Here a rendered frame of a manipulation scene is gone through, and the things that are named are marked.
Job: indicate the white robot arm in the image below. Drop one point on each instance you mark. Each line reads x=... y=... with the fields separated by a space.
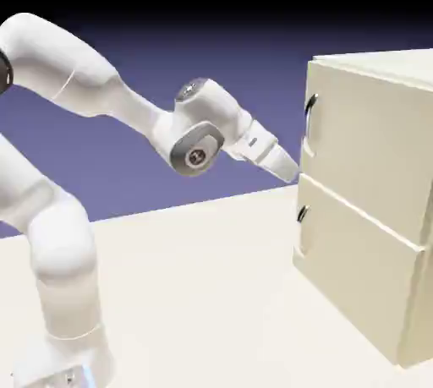
x=67 y=70

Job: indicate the cream cabinet door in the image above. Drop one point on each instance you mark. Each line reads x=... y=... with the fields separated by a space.
x=365 y=144
x=351 y=266

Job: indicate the cream painted cabinet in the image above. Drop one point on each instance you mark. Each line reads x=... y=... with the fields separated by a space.
x=372 y=192

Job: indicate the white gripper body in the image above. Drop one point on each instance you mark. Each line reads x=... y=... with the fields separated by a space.
x=278 y=158

